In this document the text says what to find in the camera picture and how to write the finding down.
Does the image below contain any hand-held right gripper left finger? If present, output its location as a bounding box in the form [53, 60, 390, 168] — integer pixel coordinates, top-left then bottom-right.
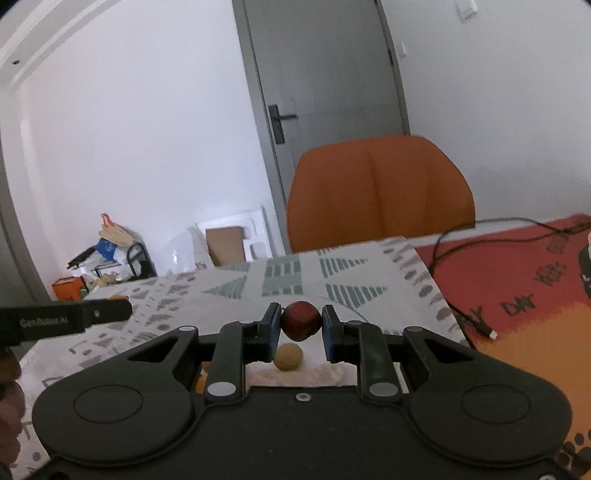
[124, 302, 283, 400]

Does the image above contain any brown longan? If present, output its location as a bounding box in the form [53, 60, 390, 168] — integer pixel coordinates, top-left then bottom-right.
[274, 342, 304, 371]

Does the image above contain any pack of snacks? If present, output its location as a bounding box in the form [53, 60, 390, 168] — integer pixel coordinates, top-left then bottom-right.
[83, 272, 122, 296]

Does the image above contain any grey door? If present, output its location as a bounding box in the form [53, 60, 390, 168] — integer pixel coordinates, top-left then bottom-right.
[242, 0, 408, 257]

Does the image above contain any peeled pomelo segment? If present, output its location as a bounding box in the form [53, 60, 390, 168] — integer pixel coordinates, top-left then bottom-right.
[247, 367, 345, 388]

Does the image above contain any black folded umbrella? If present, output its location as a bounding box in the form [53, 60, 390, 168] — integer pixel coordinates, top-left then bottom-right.
[67, 247, 100, 270]

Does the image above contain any black door handle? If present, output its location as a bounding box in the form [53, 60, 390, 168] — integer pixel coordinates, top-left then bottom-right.
[268, 104, 297, 145]

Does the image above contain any clear plastic bag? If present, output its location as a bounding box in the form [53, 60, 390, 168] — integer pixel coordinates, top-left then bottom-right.
[168, 224, 213, 275]

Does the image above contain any brown cardboard box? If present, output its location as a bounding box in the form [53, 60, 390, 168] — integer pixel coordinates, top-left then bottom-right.
[205, 225, 245, 267]

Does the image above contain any orange chair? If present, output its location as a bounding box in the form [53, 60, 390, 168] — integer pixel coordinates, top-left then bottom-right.
[286, 135, 476, 254]

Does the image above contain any grey door frame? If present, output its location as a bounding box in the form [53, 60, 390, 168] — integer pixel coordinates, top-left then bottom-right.
[0, 134, 52, 306]

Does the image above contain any white foam board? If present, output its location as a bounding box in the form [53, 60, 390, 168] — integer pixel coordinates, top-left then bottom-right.
[203, 206, 273, 264]

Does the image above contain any red printed mat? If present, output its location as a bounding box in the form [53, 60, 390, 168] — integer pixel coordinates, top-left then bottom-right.
[416, 213, 591, 480]

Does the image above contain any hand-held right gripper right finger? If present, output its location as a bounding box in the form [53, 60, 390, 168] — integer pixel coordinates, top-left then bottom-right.
[321, 304, 474, 400]

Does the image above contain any brown paper bag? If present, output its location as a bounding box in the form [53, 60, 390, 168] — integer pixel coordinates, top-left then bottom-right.
[97, 213, 141, 250]

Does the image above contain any dark device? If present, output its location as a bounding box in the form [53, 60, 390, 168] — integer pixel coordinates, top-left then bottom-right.
[579, 231, 591, 297]

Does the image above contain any black cable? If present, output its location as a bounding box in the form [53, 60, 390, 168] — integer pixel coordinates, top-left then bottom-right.
[427, 217, 591, 342]

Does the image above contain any orange box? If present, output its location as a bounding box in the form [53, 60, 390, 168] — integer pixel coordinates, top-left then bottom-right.
[52, 277, 88, 302]

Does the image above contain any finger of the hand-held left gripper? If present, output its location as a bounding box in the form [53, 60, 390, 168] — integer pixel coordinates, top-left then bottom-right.
[83, 298, 134, 326]

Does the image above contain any person's left hand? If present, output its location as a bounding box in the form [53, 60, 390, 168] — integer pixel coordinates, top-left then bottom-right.
[0, 348, 25, 467]

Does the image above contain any dark red round fruit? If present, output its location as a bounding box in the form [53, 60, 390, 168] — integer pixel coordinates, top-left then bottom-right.
[281, 301, 321, 342]

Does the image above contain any patterned white tablecloth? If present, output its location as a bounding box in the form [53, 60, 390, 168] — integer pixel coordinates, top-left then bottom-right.
[9, 236, 472, 480]

